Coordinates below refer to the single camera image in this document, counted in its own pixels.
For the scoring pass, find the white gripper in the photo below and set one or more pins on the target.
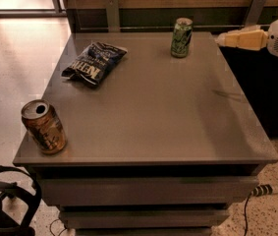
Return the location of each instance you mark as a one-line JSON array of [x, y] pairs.
[[251, 39]]

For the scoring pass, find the green soda can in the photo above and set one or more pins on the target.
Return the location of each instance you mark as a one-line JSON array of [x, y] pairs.
[[181, 37]]

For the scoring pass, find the orange soda can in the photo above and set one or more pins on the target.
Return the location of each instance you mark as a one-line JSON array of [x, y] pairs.
[[44, 126]]

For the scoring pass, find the white power strip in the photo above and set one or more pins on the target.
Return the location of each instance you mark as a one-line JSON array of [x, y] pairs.
[[263, 190]]

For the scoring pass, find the grey drawer cabinet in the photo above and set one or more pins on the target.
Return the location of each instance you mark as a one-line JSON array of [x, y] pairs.
[[162, 148]]

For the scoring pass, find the blue chip bag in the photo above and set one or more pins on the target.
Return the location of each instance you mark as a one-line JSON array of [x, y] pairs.
[[95, 63]]

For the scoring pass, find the black office chair base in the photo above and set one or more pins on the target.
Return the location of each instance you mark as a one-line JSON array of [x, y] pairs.
[[8, 226]]

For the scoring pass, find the right metal bracket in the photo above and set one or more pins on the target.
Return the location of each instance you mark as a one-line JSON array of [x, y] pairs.
[[253, 13]]

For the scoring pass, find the metal bracket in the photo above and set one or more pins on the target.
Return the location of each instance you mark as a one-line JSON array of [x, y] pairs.
[[253, 13], [112, 14]]

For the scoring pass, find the left metal bracket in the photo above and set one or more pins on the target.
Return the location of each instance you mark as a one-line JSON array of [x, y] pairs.
[[112, 14]]

